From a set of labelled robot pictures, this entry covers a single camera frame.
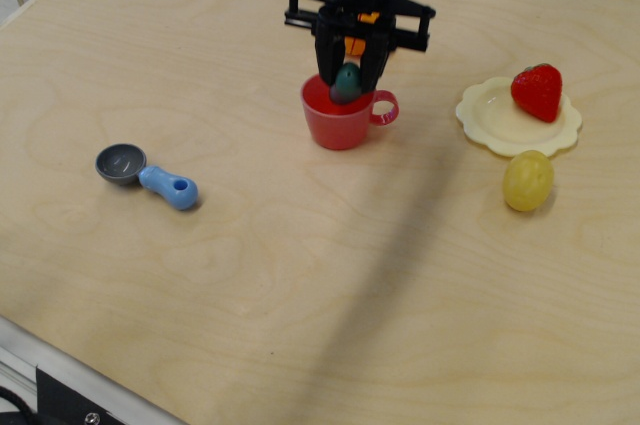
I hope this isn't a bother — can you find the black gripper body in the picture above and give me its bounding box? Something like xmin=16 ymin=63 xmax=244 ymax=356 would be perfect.
xmin=285 ymin=0 xmax=436 ymax=51

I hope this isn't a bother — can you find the orange toy pumpkin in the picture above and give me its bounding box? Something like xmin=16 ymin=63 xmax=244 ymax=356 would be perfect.
xmin=344 ymin=12 xmax=380 ymax=57

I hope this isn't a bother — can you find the aluminium table frame rail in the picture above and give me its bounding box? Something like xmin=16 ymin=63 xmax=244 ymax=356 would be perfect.
xmin=1 ymin=318 xmax=182 ymax=424

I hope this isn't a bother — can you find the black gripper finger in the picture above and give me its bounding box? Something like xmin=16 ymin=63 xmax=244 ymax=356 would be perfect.
xmin=315 ymin=9 xmax=345 ymax=86
xmin=360 ymin=24 xmax=397 ymax=93

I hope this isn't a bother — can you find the grey blue toy scoop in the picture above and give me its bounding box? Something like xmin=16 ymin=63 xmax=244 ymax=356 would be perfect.
xmin=95 ymin=144 xmax=199 ymax=211

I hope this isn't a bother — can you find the red toy strawberry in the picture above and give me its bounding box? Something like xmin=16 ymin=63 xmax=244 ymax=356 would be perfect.
xmin=510 ymin=63 xmax=563 ymax=123

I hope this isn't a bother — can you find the green toy cucumber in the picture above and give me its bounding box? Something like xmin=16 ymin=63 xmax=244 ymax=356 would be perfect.
xmin=329 ymin=62 xmax=362 ymax=105

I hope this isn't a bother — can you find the black corner bracket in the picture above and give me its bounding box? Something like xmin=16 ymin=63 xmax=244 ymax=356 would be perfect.
xmin=36 ymin=368 xmax=124 ymax=425

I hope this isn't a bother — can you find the red plastic cup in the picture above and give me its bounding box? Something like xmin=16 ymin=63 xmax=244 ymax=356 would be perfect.
xmin=300 ymin=75 xmax=400 ymax=150

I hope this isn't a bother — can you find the cream scalloped plate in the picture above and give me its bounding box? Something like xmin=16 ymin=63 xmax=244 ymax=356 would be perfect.
xmin=455 ymin=77 xmax=583 ymax=157

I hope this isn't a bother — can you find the yellow toy lemon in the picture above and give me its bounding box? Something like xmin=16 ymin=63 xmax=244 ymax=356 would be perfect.
xmin=502 ymin=150 xmax=555 ymax=212

